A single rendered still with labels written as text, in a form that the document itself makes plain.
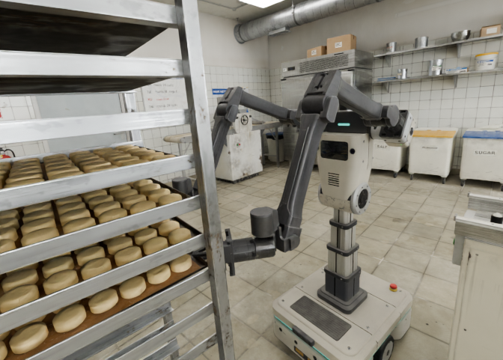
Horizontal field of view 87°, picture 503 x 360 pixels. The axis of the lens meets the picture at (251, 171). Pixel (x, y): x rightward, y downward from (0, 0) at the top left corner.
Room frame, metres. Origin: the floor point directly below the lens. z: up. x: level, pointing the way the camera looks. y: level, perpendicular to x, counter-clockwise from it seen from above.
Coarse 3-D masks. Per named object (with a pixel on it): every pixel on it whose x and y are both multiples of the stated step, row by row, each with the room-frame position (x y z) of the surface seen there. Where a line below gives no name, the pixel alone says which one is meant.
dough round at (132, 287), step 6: (138, 276) 0.51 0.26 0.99; (126, 282) 0.49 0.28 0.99; (132, 282) 0.49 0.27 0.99; (138, 282) 0.49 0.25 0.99; (144, 282) 0.49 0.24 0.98; (120, 288) 0.48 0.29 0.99; (126, 288) 0.47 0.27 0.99; (132, 288) 0.47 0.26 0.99; (138, 288) 0.47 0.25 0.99; (144, 288) 0.49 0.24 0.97; (126, 294) 0.46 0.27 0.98; (132, 294) 0.46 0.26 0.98; (138, 294) 0.47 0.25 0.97
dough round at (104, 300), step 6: (108, 288) 0.48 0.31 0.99; (96, 294) 0.46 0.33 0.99; (102, 294) 0.46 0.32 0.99; (108, 294) 0.46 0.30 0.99; (114, 294) 0.46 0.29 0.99; (90, 300) 0.45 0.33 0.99; (96, 300) 0.44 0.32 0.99; (102, 300) 0.44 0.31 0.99; (108, 300) 0.44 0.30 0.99; (114, 300) 0.45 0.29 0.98; (90, 306) 0.43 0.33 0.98; (96, 306) 0.43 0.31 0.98; (102, 306) 0.43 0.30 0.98; (108, 306) 0.44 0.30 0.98; (96, 312) 0.43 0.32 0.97; (102, 312) 0.43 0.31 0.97
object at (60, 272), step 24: (120, 240) 0.54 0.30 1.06; (144, 240) 0.55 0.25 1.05; (168, 240) 0.56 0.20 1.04; (48, 264) 0.46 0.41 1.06; (72, 264) 0.47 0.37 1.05; (96, 264) 0.45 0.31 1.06; (120, 264) 0.46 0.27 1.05; (0, 288) 0.42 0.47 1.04; (24, 288) 0.39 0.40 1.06; (48, 288) 0.39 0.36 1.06; (0, 312) 0.36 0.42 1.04
